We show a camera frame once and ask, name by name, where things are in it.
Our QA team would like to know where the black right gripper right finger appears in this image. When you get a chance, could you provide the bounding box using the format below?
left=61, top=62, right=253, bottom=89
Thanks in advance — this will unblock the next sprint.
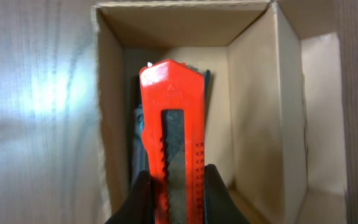
left=203, top=164, right=250, bottom=224

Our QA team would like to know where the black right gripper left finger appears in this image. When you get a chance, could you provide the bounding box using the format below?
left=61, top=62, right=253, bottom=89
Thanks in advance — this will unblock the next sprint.
left=105, top=170, right=152, bottom=224

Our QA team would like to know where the red utility knife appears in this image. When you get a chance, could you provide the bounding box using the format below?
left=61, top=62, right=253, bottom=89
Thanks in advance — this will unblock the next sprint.
left=139, top=60, right=205, bottom=223

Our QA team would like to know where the red and black multitool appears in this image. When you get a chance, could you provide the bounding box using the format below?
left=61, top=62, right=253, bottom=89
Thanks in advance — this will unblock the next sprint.
left=187, top=65, right=211, bottom=109

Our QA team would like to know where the open cardboard box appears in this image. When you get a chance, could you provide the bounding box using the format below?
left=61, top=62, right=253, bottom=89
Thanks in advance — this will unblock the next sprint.
left=93, top=0, right=347, bottom=224

